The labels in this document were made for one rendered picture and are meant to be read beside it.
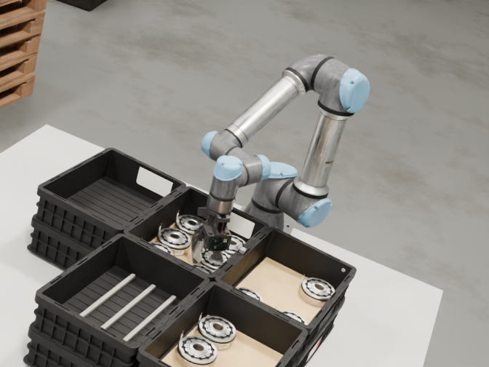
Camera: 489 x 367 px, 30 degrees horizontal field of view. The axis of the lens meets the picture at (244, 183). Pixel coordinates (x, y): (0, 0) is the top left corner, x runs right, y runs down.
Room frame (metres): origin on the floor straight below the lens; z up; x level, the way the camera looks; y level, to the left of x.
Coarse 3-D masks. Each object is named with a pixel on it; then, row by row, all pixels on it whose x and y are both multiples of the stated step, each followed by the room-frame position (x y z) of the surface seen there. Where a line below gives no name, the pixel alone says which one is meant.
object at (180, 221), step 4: (180, 216) 2.45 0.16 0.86; (184, 216) 2.46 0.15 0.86; (188, 216) 2.47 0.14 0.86; (192, 216) 2.47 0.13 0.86; (176, 220) 2.43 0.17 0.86; (180, 220) 2.44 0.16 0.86; (184, 220) 2.44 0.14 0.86; (200, 220) 2.47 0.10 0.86; (180, 224) 2.41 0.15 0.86; (184, 224) 2.41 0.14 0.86; (180, 228) 2.39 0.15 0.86; (184, 228) 2.39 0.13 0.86; (188, 228) 2.40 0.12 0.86; (192, 228) 2.41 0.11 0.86; (188, 232) 2.38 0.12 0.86; (192, 232) 2.38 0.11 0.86
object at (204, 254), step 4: (204, 252) 2.30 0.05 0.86; (208, 252) 2.30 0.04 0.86; (224, 252) 2.33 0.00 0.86; (204, 256) 2.27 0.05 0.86; (224, 256) 2.31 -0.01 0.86; (228, 256) 2.31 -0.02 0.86; (204, 260) 2.26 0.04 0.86; (208, 260) 2.26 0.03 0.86; (224, 260) 2.29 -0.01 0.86; (204, 264) 2.24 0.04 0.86; (208, 264) 2.24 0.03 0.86; (212, 264) 2.25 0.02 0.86; (216, 264) 2.25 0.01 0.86; (220, 264) 2.26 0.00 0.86; (212, 268) 2.23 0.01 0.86; (216, 268) 2.24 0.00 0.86
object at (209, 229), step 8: (208, 208) 2.23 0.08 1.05; (216, 216) 2.21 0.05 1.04; (224, 216) 2.23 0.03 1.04; (200, 224) 2.25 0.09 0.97; (208, 224) 2.25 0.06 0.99; (216, 224) 2.20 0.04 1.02; (224, 224) 2.23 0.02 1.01; (200, 232) 2.24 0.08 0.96; (208, 232) 2.21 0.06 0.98; (216, 232) 2.21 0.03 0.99; (224, 232) 2.23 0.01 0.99; (208, 240) 2.19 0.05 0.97; (216, 240) 2.20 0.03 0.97; (224, 240) 2.21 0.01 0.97; (208, 248) 2.20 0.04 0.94; (216, 248) 2.20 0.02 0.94; (224, 248) 2.21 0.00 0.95
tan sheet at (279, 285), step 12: (264, 264) 2.38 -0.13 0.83; (276, 264) 2.40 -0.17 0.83; (252, 276) 2.30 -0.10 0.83; (264, 276) 2.32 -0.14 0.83; (276, 276) 2.34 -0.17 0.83; (288, 276) 2.36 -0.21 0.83; (300, 276) 2.38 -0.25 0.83; (252, 288) 2.24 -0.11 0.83; (264, 288) 2.25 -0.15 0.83; (276, 288) 2.27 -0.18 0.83; (288, 288) 2.29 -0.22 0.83; (264, 300) 2.20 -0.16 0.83; (276, 300) 2.21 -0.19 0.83; (288, 300) 2.23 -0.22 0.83; (300, 300) 2.25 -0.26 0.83; (300, 312) 2.19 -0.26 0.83; (312, 312) 2.21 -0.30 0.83
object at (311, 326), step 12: (276, 228) 2.44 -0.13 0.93; (300, 240) 2.41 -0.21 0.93; (324, 252) 2.39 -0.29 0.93; (228, 264) 2.17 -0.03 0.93; (348, 264) 2.36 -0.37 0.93; (216, 276) 2.09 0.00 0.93; (348, 276) 2.30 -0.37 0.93; (336, 288) 2.21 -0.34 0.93; (276, 312) 2.01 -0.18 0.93; (324, 312) 2.08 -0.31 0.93; (300, 324) 1.99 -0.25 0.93; (312, 324) 2.01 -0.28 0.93
